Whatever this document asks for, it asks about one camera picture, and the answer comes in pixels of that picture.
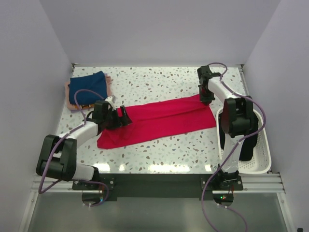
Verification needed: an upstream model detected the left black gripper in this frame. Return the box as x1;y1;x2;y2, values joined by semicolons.
103;105;131;130

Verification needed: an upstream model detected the red t shirt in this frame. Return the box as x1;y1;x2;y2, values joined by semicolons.
97;95;216;149

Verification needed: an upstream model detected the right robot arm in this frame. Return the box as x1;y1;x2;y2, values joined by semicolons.
197;65;255;190

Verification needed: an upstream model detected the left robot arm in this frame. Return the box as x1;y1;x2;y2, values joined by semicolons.
36;100;132;189

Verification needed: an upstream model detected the folded blue t shirt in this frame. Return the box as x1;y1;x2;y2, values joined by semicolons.
69;71;108;105

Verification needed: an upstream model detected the folded pink t shirt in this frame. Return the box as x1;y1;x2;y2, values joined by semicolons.
64;75;113;106

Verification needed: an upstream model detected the black t shirt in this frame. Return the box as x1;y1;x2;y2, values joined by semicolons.
218;113;259;161

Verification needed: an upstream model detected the white perforated tray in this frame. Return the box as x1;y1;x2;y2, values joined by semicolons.
216;107;271;174

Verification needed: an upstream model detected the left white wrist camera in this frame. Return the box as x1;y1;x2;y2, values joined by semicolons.
105;95;116;108

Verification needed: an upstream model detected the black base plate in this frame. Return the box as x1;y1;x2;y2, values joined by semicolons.
72;173;242;202

